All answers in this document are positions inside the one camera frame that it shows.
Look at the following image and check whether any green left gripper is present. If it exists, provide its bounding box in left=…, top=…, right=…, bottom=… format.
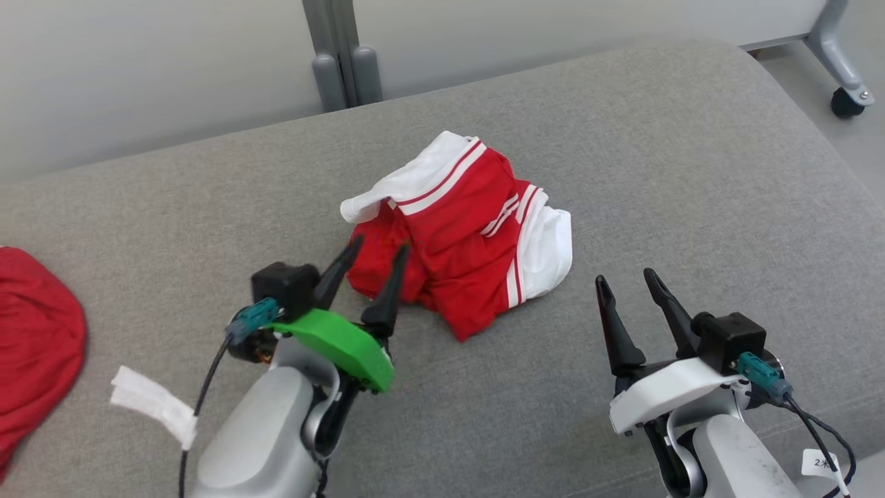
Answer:
left=266, top=235, right=410, bottom=395

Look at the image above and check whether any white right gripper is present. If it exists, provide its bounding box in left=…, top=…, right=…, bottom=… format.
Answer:
left=595, top=268, right=751, bottom=436

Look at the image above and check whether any red and white shirt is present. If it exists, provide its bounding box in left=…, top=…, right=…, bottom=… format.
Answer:
left=340, top=130, right=575, bottom=343

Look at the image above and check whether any red shorts white stripe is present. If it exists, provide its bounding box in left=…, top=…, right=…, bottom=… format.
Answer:
left=0, top=246, right=89, bottom=481

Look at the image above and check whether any white fabric strip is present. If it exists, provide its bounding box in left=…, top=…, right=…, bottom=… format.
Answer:
left=109, top=365, right=199, bottom=452

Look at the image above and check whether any black caster wheel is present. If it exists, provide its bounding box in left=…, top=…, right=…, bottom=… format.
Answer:
left=830, top=86, right=866, bottom=120

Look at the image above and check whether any white partition panel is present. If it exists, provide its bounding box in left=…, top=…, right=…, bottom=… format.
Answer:
left=353, top=0, right=830, bottom=101
left=0, top=0, right=326, bottom=184

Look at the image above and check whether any grey partition leg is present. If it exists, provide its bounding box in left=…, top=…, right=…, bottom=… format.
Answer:
left=804, top=0, right=875, bottom=106

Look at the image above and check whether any black cable teal plug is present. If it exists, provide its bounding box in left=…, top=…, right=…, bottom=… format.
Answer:
left=735, top=351, right=858, bottom=498
left=178, top=297, right=284, bottom=498

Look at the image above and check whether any white cable label tag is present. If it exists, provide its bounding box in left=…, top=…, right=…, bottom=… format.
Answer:
left=801, top=448, right=841, bottom=478

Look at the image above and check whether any grey partition post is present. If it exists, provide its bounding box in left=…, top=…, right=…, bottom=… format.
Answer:
left=302, top=0, right=383, bottom=113

